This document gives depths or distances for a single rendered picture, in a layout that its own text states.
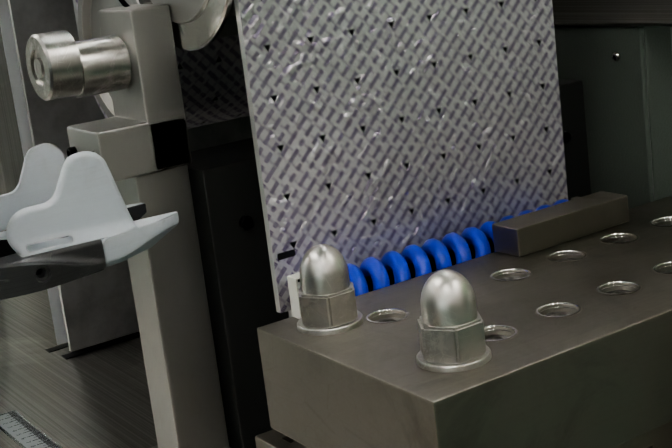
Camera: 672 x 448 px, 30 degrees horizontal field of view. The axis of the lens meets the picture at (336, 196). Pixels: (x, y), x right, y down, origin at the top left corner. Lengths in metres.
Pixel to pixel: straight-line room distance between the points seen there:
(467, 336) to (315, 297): 0.10
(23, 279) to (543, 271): 0.30
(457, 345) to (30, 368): 0.58
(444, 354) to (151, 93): 0.27
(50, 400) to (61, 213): 0.40
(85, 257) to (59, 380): 0.43
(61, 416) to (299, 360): 0.36
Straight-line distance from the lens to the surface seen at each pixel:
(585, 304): 0.68
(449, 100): 0.80
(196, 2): 0.74
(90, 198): 0.65
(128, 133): 0.77
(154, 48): 0.77
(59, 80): 0.76
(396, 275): 0.75
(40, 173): 0.70
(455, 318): 0.60
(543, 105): 0.85
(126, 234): 0.65
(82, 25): 0.92
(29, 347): 1.17
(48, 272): 0.63
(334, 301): 0.67
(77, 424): 0.97
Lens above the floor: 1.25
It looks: 13 degrees down
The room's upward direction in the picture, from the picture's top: 7 degrees counter-clockwise
